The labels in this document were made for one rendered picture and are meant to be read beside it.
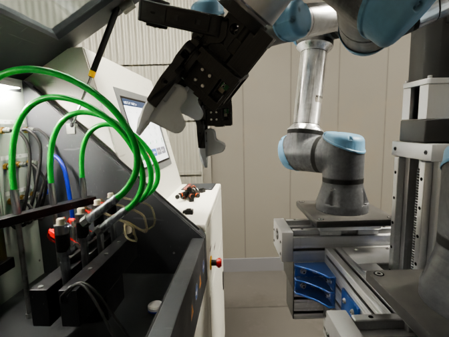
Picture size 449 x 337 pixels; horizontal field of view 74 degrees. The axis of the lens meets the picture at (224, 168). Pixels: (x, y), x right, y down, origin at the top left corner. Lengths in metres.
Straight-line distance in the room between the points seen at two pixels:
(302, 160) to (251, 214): 1.76
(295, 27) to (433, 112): 0.32
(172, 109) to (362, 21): 0.24
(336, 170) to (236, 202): 1.80
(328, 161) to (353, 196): 0.12
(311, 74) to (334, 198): 0.39
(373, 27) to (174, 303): 0.56
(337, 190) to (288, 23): 0.48
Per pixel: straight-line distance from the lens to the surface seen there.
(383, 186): 2.96
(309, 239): 0.91
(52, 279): 0.78
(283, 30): 0.68
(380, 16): 0.35
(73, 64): 1.09
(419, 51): 0.75
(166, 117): 0.41
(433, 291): 0.53
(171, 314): 0.63
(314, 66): 1.03
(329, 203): 0.92
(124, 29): 2.71
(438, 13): 0.50
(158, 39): 2.63
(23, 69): 0.73
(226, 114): 0.70
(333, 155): 0.90
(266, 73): 2.61
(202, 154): 0.69
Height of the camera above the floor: 1.30
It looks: 8 degrees down
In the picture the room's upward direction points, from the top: 1 degrees counter-clockwise
